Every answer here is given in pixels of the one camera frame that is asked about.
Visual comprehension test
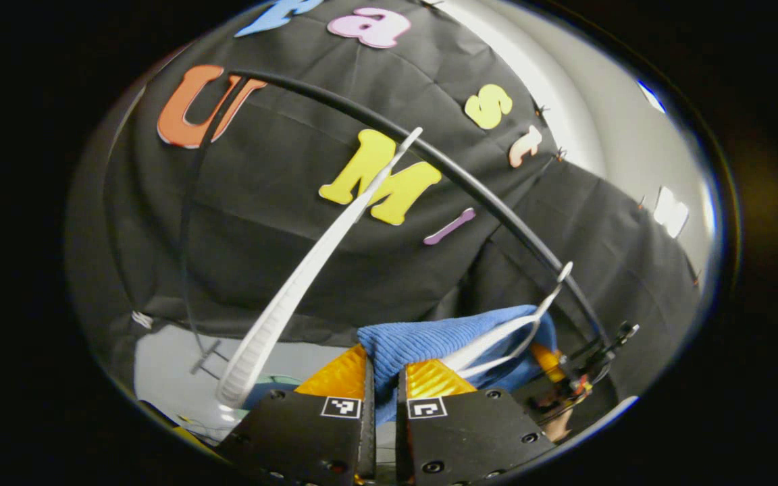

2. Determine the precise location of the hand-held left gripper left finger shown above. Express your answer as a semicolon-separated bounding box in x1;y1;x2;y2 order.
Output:
215;343;378;486

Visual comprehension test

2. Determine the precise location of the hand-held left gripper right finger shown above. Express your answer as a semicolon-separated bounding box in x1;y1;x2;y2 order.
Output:
396;358;557;486

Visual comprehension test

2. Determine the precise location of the white plastic clothes hanger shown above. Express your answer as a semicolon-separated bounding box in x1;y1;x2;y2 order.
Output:
440;261;574;380

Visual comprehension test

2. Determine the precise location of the blue knitted garment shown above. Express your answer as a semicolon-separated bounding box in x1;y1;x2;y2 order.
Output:
244;305;559;427

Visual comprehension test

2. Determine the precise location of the empty white plastic hanger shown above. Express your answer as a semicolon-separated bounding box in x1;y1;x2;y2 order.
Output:
215;126;425;409

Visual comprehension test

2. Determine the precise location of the black clothes rack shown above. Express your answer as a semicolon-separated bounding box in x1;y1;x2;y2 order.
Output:
178;67;611;376

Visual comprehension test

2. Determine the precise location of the small ceiling light panel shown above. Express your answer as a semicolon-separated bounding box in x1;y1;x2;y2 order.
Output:
652;186;690;238

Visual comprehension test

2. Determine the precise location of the black backdrop cloth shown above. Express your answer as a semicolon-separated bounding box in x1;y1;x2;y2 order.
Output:
102;0;704;399

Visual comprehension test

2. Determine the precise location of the large ceiling light panel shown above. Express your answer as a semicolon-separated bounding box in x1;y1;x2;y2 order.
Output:
638;80;668;114

